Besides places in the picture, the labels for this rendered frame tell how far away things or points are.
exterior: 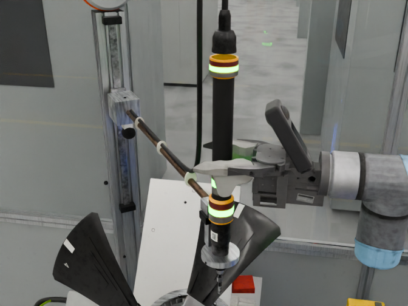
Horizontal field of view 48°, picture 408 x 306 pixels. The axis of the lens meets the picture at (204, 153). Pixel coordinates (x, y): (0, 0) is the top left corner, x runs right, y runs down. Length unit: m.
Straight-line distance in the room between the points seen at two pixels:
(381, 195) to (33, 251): 1.56
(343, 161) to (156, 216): 0.69
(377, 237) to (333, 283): 1.03
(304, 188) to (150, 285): 0.65
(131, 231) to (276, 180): 0.95
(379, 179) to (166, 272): 0.71
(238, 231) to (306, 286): 0.84
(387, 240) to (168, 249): 0.66
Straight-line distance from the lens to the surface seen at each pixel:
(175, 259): 1.26
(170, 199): 1.28
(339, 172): 0.72
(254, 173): 0.69
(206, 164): 0.70
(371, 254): 0.80
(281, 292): 1.83
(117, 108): 1.28
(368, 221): 0.77
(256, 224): 0.98
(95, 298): 1.12
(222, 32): 0.67
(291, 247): 1.69
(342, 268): 1.75
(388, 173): 0.73
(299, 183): 0.74
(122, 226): 1.60
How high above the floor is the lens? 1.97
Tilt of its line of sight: 25 degrees down
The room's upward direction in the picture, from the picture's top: straight up
